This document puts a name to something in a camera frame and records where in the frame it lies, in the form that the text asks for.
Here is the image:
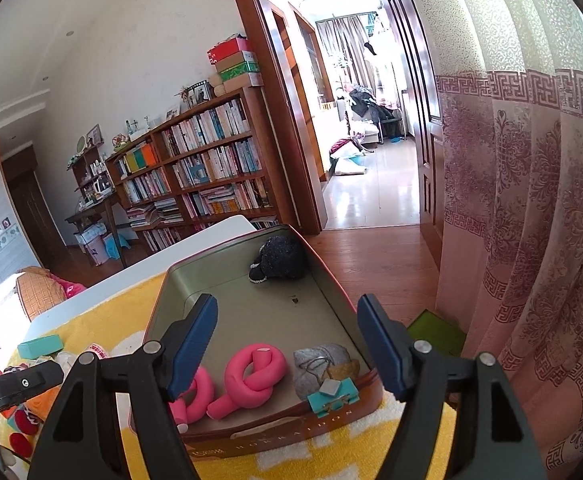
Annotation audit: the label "grey window curtain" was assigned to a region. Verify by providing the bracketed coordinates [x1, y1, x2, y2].
[316, 15, 372, 91]

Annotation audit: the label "pink white bedding bundle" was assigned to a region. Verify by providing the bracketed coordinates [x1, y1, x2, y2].
[329, 135, 367, 177]

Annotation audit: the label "pink white storage bin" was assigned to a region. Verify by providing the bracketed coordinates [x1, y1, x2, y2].
[74, 225, 107, 266]

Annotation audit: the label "pink red pillow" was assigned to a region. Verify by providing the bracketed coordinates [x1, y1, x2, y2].
[59, 280, 87, 301]

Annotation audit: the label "film strip photo frame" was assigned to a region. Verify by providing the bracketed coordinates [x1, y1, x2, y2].
[179, 80, 213, 108]

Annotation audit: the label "pink patterned curtain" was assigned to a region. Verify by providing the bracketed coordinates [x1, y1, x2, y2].
[401, 0, 583, 476]

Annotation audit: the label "green gift box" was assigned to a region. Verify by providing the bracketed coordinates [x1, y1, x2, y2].
[220, 61, 262, 85]

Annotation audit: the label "yellow and white blanket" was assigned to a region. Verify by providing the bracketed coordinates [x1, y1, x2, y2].
[0, 267, 457, 480]

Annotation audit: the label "red rectangular tin container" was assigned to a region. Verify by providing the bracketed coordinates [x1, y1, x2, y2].
[129, 225, 407, 461]

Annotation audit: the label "grey cloth bundle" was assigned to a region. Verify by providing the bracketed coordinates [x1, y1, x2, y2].
[293, 342, 359, 401]

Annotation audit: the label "knotted pink foam roller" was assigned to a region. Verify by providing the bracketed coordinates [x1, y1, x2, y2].
[206, 343, 287, 420]

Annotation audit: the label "small wooden rack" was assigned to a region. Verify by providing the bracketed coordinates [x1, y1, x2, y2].
[69, 142, 117, 206]

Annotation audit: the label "orange plaid pillow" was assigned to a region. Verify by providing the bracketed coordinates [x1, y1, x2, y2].
[14, 266, 65, 322]

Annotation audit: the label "rows of books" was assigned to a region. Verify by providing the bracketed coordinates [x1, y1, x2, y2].
[116, 100, 280, 253]

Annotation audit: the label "green floor mat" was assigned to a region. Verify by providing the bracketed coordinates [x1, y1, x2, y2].
[406, 310, 467, 358]

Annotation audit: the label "white table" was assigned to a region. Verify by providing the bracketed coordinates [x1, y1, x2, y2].
[22, 215, 257, 346]

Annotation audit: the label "pile of clothes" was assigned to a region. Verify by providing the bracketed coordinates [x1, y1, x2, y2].
[341, 85, 402, 126]

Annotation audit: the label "teal plastic stool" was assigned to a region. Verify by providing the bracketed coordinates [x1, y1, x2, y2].
[102, 232, 132, 261]

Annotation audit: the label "brown cardboard box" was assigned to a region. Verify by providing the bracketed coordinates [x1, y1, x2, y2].
[214, 51, 255, 73]

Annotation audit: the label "wooden bookshelf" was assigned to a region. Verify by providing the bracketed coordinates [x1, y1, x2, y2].
[104, 85, 285, 256]

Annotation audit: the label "wooden door frame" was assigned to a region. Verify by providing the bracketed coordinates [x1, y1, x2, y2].
[226, 0, 322, 235]

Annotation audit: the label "dark wooden desk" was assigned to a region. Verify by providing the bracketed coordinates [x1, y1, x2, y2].
[64, 192, 127, 268]

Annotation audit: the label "open wooden door leaf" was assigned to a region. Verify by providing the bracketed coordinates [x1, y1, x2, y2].
[371, 0, 445, 261]

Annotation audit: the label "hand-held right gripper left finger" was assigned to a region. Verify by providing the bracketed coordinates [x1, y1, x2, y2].
[28, 292, 220, 480]

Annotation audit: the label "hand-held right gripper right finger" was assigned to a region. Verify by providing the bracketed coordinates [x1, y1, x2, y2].
[356, 292, 547, 480]

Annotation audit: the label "teal box tray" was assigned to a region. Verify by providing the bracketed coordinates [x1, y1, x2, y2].
[18, 337, 65, 359]

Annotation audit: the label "dark wooden room door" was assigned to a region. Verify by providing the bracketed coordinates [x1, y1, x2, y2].
[2, 157, 65, 271]

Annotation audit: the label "red gift box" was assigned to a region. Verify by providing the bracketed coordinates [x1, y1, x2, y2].
[208, 37, 249, 64]

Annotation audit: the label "black fuzzy cloth item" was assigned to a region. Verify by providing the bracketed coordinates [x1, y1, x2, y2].
[249, 235, 309, 285]

